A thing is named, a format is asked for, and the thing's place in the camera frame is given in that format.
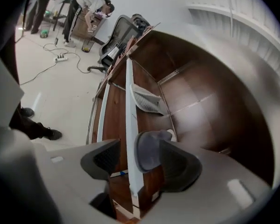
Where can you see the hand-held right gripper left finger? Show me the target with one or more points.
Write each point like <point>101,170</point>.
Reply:
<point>100,158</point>

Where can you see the white power strip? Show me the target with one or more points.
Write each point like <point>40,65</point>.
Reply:
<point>60,58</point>

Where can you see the brown wooden desk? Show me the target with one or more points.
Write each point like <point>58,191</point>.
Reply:
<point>82,25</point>

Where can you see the mesh waste bin yellow contents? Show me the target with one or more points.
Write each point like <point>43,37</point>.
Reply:
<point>87,46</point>

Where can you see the brown and white shelf rack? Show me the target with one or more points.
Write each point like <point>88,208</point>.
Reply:
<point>196,90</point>

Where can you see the mesh waste bin green contents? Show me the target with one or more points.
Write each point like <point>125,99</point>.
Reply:
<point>44,33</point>

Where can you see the person's black trousers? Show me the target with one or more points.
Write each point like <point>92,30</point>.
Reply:
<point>23,122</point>

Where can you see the black mesh office chair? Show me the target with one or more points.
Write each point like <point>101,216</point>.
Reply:
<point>121,31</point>

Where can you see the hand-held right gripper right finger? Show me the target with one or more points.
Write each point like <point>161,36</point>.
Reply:
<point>180,169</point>

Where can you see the grey slipper with white sole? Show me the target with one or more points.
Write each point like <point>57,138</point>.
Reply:
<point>145,99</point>
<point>148,148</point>

